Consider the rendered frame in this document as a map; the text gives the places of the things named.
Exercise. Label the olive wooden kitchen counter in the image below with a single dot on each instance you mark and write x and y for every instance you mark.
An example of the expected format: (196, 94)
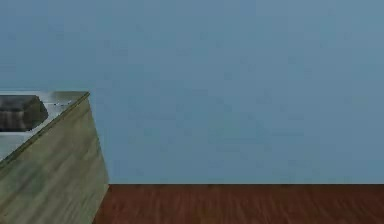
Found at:
(56, 166)

